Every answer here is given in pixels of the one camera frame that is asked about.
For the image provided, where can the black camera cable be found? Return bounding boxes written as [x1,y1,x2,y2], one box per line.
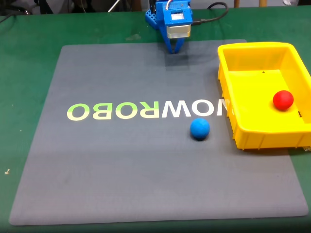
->
[192,1,230,26]

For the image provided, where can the grey mat with NOWROBO print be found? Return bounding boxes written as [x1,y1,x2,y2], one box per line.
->
[8,38,309,226]

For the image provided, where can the yellow plastic bin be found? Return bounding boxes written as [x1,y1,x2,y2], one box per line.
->
[217,42,311,150]

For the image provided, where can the red foam ball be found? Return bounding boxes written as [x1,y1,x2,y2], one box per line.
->
[273,90,294,111]

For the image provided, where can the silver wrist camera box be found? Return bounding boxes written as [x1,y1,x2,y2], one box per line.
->
[166,23,192,40]

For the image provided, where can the white rod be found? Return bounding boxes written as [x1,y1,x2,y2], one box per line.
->
[107,0,121,13]

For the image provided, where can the blue foam ball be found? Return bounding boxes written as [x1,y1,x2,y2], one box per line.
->
[190,118,210,141]

